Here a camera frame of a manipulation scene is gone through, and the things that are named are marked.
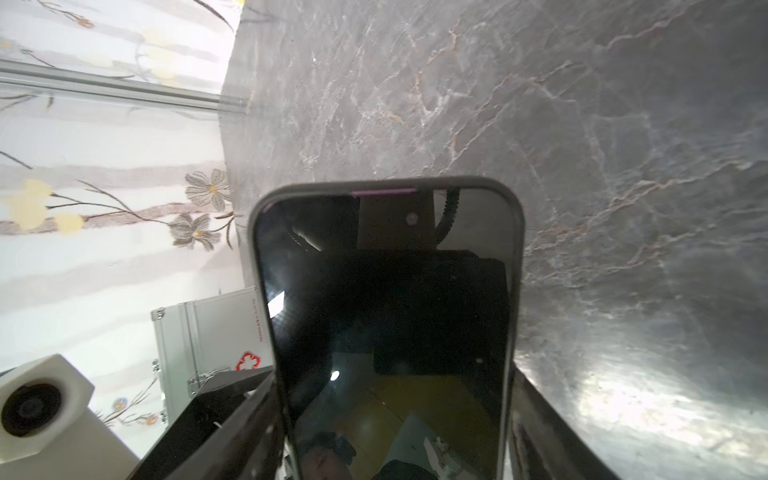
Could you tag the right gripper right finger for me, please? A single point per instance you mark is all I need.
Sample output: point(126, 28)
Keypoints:
point(541, 444)

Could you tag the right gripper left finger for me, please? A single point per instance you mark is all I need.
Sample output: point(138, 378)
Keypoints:
point(231, 429)

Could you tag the black phone case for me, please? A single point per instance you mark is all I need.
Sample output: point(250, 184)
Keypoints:
point(384, 183)

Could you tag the silver metal case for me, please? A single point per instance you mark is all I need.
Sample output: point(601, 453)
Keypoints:
point(198, 339)

